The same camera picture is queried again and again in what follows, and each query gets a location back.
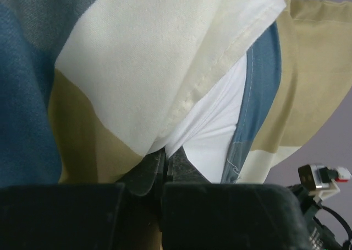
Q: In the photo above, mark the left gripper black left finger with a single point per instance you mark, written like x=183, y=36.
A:
x=85, y=216

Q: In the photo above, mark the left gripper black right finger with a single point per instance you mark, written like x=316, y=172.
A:
x=200, y=215

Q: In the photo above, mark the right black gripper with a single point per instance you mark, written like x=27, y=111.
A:
x=321, y=237

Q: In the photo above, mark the blue tan white patchwork pillow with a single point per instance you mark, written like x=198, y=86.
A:
x=90, y=87

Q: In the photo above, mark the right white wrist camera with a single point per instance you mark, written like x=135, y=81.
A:
x=322, y=181

